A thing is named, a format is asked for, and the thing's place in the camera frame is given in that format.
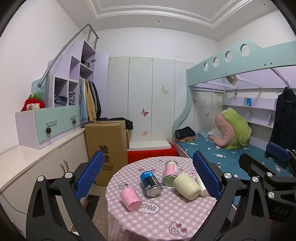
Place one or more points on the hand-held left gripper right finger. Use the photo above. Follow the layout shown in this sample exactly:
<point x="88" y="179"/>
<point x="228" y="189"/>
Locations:
<point x="205" y="175"/>

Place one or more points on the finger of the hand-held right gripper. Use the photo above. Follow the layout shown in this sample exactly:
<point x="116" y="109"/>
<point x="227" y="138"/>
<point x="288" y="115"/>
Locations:
<point x="251" y="165"/>
<point x="278" y="150"/>

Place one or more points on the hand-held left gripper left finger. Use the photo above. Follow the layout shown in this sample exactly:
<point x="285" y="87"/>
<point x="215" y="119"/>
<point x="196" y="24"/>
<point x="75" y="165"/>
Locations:
<point x="90" y="173"/>

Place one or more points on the cream cup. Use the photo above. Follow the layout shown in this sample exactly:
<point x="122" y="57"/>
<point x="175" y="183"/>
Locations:
<point x="186" y="186"/>

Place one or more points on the white cup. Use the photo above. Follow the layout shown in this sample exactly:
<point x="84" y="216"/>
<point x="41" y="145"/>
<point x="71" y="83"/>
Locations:
<point x="202" y="188"/>

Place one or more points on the pink cup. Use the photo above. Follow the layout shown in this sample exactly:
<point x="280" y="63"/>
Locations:
<point x="130" y="198"/>

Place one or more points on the blue patterned bed sheet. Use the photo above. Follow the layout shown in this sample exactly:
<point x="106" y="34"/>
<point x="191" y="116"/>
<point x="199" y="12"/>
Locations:
<point x="208" y="150"/>

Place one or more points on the tall cardboard box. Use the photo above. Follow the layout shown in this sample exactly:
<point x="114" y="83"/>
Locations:
<point x="106" y="143"/>

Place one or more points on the hanging black coat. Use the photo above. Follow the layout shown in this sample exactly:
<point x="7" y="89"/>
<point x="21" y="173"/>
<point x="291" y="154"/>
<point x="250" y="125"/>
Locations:
<point x="284" y="115"/>

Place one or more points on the green and pink can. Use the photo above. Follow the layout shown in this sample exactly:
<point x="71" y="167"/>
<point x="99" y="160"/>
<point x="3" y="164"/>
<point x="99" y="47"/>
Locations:
<point x="170" y="172"/>

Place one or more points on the rolled pink green quilt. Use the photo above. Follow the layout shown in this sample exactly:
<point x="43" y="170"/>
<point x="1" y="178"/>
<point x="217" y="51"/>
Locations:
<point x="238" y="127"/>

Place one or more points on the folded tan clothes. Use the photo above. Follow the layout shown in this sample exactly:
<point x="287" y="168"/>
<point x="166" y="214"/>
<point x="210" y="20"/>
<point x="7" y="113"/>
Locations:
<point x="185" y="139"/>

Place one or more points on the white pillow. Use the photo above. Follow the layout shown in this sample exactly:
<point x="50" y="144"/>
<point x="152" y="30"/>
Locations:
<point x="214" y="134"/>

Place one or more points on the pink pillow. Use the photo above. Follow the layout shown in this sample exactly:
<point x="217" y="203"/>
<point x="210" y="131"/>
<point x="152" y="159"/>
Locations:
<point x="223" y="133"/>

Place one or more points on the folded dark clothes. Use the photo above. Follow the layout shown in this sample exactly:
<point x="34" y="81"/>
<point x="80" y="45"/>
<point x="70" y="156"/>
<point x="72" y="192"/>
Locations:
<point x="185" y="132"/>

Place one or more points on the blue battery-shaped can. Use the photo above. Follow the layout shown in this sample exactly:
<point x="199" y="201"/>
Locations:
<point x="150" y="183"/>

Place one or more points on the small blue box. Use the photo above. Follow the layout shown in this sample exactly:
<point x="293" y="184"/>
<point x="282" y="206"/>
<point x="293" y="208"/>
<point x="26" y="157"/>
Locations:
<point x="248" y="102"/>

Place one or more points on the red box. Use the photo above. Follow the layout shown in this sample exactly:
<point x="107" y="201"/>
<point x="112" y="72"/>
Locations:
<point x="150" y="155"/>

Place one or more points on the black bag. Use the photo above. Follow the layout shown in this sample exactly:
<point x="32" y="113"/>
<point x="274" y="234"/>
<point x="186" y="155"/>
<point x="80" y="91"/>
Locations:
<point x="128" y="124"/>

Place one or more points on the low white cabinet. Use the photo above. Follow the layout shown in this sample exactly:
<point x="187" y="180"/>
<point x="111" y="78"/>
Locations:
<point x="27" y="166"/>

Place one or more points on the round table, pink checked cloth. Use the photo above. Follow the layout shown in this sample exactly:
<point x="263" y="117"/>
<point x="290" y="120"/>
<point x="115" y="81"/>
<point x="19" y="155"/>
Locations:
<point x="161" y="220"/>

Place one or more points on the white board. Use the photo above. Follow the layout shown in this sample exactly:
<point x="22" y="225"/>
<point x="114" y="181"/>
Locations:
<point x="150" y="144"/>

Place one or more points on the white and green drawer cabinet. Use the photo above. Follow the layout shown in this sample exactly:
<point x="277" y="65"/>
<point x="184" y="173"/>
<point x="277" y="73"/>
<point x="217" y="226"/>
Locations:
<point x="50" y="122"/>

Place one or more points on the hanging clothes row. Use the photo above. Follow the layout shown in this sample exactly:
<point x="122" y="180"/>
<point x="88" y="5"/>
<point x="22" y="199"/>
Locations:
<point x="90" y="102"/>

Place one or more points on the hanging light blue jacket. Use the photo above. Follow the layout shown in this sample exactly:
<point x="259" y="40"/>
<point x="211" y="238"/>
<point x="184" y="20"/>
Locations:
<point x="82" y="102"/>

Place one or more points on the hanging dark jacket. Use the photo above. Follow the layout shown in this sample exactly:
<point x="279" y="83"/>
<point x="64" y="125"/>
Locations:
<point x="97" y="102"/>

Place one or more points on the folded jeans pile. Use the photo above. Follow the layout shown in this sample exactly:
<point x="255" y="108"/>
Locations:
<point x="61" y="99"/>

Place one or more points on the pink butterfly sticker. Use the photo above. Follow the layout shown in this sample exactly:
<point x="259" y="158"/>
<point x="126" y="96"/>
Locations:
<point x="144" y="112"/>

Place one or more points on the red strawberry plush toy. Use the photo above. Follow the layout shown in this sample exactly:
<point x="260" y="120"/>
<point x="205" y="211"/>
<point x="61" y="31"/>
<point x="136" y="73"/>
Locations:
<point x="32" y="104"/>

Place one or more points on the white butterfly sticker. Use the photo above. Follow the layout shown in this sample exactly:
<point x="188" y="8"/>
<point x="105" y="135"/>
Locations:
<point x="164" y="89"/>

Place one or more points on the light green bunk bed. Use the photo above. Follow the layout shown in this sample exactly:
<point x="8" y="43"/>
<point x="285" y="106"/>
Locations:
<point x="231" y="67"/>

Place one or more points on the purple stepped shelf cabinet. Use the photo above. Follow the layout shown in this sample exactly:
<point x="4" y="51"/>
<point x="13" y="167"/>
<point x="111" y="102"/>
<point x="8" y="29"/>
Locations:
<point x="74" y="67"/>

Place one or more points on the white wardrobe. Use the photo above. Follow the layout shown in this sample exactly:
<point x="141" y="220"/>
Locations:
<point x="150" y="81"/>

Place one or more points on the grey metal handrail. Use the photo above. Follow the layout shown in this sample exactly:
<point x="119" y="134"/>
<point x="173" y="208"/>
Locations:
<point x="60" y="54"/>

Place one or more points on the white wall shelf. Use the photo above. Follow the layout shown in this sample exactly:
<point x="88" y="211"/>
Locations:
<point x="254" y="109"/>

